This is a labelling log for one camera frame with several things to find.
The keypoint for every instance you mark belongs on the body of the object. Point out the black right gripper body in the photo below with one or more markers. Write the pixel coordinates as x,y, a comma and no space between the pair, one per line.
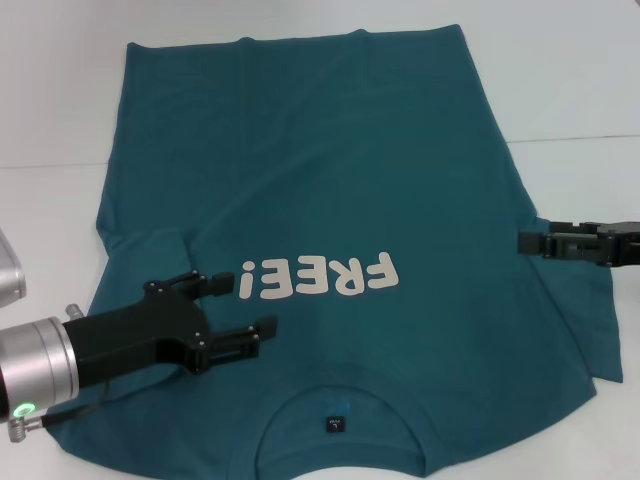
625,245

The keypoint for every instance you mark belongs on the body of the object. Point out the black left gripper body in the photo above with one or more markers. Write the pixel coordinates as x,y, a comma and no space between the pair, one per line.
140,335

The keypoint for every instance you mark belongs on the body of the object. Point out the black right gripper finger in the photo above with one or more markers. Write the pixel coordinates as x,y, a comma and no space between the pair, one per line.
565,245

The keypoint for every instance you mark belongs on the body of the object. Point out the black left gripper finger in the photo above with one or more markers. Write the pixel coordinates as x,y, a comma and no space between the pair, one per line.
235,346
205,286

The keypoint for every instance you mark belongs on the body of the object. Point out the teal t-shirt with FREE print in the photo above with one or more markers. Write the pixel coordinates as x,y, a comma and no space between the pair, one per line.
320,150

